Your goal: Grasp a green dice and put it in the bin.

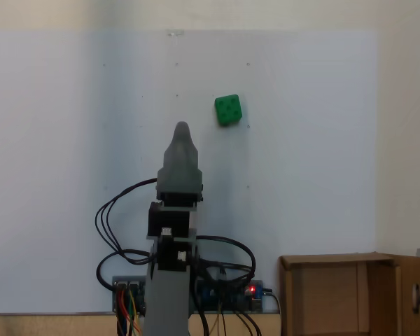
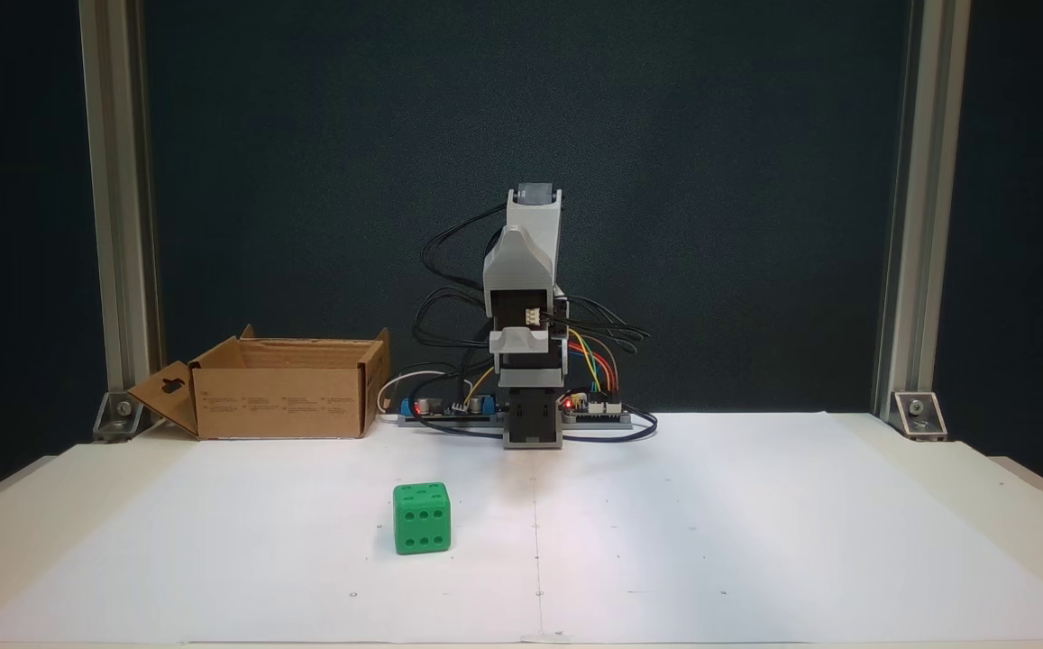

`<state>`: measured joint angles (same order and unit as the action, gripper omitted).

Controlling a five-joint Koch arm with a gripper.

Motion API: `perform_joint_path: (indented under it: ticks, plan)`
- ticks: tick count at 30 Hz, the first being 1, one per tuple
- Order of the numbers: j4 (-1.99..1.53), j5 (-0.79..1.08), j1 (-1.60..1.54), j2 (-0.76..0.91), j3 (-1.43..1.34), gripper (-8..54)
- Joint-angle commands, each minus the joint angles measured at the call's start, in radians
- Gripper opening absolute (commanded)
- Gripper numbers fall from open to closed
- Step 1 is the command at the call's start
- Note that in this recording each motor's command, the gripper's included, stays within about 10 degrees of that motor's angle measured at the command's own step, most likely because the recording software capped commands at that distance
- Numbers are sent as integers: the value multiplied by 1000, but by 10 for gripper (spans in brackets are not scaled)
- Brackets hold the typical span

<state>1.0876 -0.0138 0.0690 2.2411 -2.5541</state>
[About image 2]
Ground blue power circuit board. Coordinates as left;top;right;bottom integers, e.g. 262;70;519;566
398;392;506;427

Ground brown cardboard box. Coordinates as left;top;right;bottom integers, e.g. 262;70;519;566
129;324;391;441

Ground metal corner bracket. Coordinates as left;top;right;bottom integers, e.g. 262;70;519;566
892;390;948;441
93;390;145;441

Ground black servo cable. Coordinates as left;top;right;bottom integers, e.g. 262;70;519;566
555;296;651;354
422;206;508;282
413;287;497;349

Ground yellow jumper wire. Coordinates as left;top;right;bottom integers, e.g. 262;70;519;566
569;330;599;394

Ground grey ribbed wide gripper finger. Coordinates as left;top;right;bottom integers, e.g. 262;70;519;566
483;225;555;294

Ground aluminium frame post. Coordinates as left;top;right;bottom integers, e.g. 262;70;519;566
873;0;971;425
79;0;164;398

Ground black power cable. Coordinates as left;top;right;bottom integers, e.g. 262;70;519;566
431;406;659;444

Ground green jumper wire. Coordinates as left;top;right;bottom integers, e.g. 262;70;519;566
571;335;605;394

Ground red jumper wire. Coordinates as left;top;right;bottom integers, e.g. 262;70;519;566
572;338;616;398

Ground white cable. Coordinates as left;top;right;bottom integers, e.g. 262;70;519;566
377;370;452;416

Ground green dice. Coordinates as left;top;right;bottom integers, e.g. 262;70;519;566
393;482;453;555

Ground orange jumper wire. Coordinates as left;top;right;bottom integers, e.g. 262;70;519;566
575;334;620;398

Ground controller board with jumper wires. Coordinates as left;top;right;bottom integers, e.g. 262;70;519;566
562;389;633;427

